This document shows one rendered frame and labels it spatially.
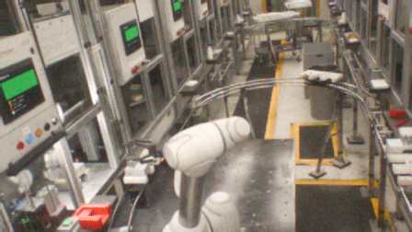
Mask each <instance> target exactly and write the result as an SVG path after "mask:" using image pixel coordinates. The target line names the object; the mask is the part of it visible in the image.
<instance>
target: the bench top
mask: <svg viewBox="0 0 412 232"><path fill-rule="evenodd" d="M258 148H260V149H258ZM228 156H229V157H228ZM295 156H296V139H295V138H288V139H246V141H245V142H244V143H242V144H240V145H237V146H236V147H235V148H234V149H232V150H230V151H229V152H227V153H226V154H223V155H221V156H218V157H216V160H215V161H214V162H213V164H212V165H211V167H210V169H209V170H208V172H206V182H205V187H204V193H203V203H202V206H203V205H204V204H205V203H206V200H207V199H208V197H210V195H212V194H213V193H214V192H218V191H223V192H225V193H228V195H230V197H232V198H233V199H234V201H235V203H236V207H237V209H238V212H239V219H240V227H244V228H245V229H246V232H295ZM222 171H224V172H222ZM145 190H146V192H145V199H146V201H147V204H149V205H150V207H149V208H135V209H134V211H133V213H132V220H131V226H132V230H130V231H129V232H162V231H163V230H164V228H165V226H166V225H168V224H169V223H170V220H172V217H173V216H174V214H175V212H176V211H177V210H178V205H179V197H178V196H177V194H176V191H175V170H174V169H173V168H171V166H162V168H160V170H159V172H158V174H157V175H156V177H155V179H154V181H153V182H152V183H148V185H147V187H146V188H145ZM131 204H132V202H131V196H130V194H129V195H127V198H125V200H124V202H122V205H121V206H120V208H118V211H117V212H116V214H115V216H114V221H113V223H112V225H111V228H116V227H126V226H128V223H129V218H130V215H131V210H132V209H131Z"/></svg>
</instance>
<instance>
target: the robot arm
mask: <svg viewBox="0 0 412 232"><path fill-rule="evenodd" d="M250 132H251V131H250V126H249V125H248V123H247V121H246V120H245V119H243V118H241V117H230V118H228V119H220V120H216V121H211V122H208V123H202V124H200V125H195V126H193V127H190V128H188V129H186V130H184V131H181V132H180V133H177V134H176V135H175V136H173V137H172V138H171V139H170V140H169V141H168V142H166V143H164V144H155V143H154V139H153V138H152V139H146V138H142V137H135V139H134V141H130V142H124V143H123V144H122V145H139V146H141V147H145V148H146V149H147V150H148V154H147V155H146V156H142V157H140V156H127V158H125V159H126V160H133V161H138V162H140V164H148V163H152V162H153V163H156V162H157V161H158V159H157V158H158V157H164V158H165V159H166V162H167V163H168V165H169V166H171V168H173V169H174V170H175V191H176V194H177V196H178V197H179V205H178V210H177V211H176V212H175V214H174V216H173V217H172V220H170V223H169V224H168V225H166V226H165V228H164V230H163V231H162V232H246V229H245V228H244V227H240V219H239V212H238V209H237V207H236V203H235V201H234V199H233V198H232V197H230V195H228V193H225V192H223V191H218V192H214V193H213V194H212V195H210V197H208V199H207V200H206V203H205V204H204V205H203V206H202V203H203V193H204V187H205V182H206V172H208V170H209V169H210V167H211V165H212V164H213V162H214V161H215V160H216V157H218V156H221V155H223V154H226V153H227V152H229V151H230V150H232V149H234V148H235V147H236V146H237V145H240V144H242V143H244V142H245V141H246V139H247V138H248V136H249V135H250ZM144 143H147V144H144ZM149 144H151V145H149ZM148 146H149V147H148ZM148 157H154V158H151V159H147V160H145V159H146V158H148Z"/></svg>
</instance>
